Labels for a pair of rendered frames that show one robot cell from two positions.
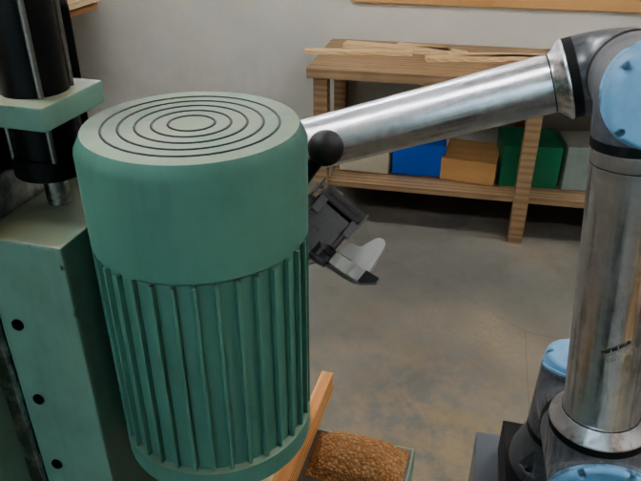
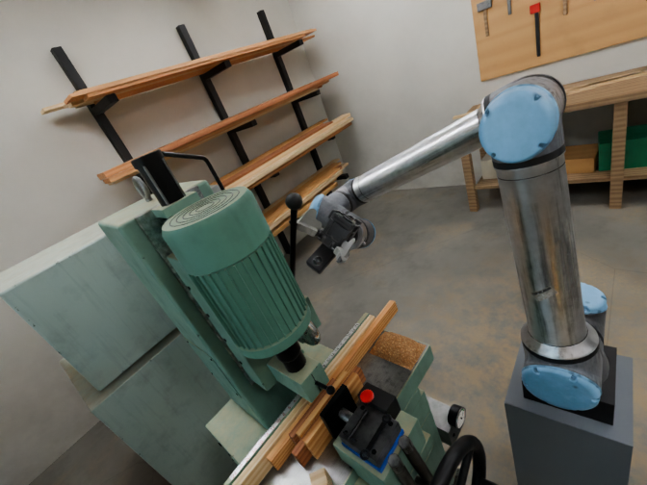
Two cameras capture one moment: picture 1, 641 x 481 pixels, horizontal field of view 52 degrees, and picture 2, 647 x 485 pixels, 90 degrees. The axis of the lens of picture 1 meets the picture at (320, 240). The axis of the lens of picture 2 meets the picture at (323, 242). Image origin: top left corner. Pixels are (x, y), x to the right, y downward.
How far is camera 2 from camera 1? 0.40 m
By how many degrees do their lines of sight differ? 32
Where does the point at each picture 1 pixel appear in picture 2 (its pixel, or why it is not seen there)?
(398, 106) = (400, 159)
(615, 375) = (546, 309)
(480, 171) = (582, 165)
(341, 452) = (384, 343)
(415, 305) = not seen: hidden behind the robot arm
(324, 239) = (335, 240)
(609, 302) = (527, 262)
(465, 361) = not seen: hidden behind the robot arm
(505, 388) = not seen: hidden behind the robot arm
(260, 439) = (265, 338)
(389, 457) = (409, 347)
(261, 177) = (205, 230)
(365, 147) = (389, 183)
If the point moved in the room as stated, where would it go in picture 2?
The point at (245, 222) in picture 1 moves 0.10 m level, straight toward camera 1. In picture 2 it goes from (206, 249) to (165, 289)
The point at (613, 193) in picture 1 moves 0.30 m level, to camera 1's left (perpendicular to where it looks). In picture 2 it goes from (507, 192) to (365, 212)
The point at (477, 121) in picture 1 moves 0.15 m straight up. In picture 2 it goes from (442, 159) to (430, 97)
